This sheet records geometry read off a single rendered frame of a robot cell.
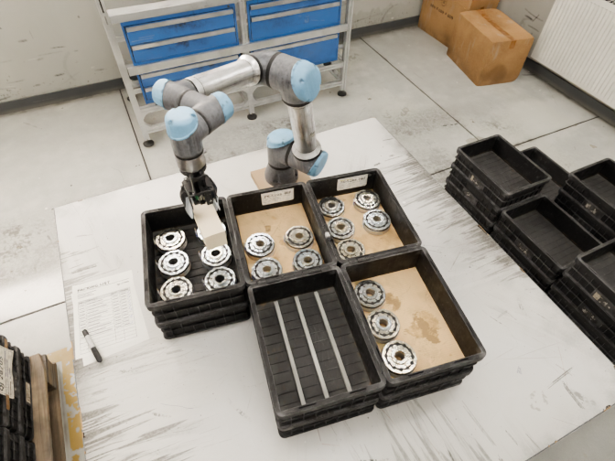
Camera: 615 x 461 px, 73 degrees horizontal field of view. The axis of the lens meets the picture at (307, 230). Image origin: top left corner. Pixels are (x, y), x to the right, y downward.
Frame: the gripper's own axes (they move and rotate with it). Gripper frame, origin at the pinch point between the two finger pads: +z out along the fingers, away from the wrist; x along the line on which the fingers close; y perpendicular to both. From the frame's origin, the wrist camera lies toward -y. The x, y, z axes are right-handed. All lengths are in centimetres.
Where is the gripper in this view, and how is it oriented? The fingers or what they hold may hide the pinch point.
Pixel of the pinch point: (203, 209)
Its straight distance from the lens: 129.8
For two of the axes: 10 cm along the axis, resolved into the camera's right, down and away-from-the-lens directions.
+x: 9.0, -3.2, 2.9
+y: 4.3, 7.0, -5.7
